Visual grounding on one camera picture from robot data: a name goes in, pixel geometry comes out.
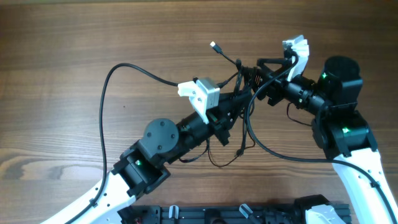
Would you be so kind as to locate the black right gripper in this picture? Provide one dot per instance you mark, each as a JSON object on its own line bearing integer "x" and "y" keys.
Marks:
{"x": 279, "y": 84}

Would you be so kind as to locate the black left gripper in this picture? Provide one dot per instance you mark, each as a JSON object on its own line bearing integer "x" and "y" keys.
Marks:
{"x": 226, "y": 122}

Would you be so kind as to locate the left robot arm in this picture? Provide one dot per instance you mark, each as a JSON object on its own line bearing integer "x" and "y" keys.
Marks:
{"x": 141, "y": 167}

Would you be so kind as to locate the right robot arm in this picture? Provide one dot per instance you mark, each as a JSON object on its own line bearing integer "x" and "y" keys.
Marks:
{"x": 338, "y": 128}

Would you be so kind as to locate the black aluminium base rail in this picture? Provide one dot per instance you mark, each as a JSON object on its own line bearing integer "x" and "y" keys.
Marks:
{"x": 309, "y": 209}

